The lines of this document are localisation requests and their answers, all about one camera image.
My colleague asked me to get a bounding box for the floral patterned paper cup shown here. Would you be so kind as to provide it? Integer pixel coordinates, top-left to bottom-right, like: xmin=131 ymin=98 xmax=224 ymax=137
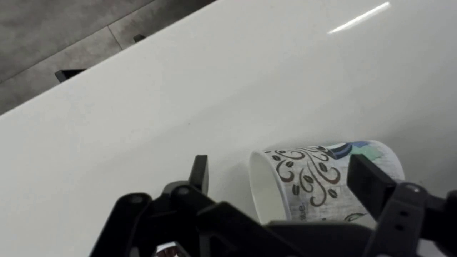
xmin=249 ymin=138 xmax=406 ymax=230

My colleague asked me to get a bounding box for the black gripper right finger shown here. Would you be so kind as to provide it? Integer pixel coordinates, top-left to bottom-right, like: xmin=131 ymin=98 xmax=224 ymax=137
xmin=346 ymin=153 xmax=457 ymax=257

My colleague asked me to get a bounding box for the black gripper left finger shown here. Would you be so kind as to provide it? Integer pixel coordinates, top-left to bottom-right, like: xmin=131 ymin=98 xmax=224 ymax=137
xmin=89 ymin=154 xmax=226 ymax=257

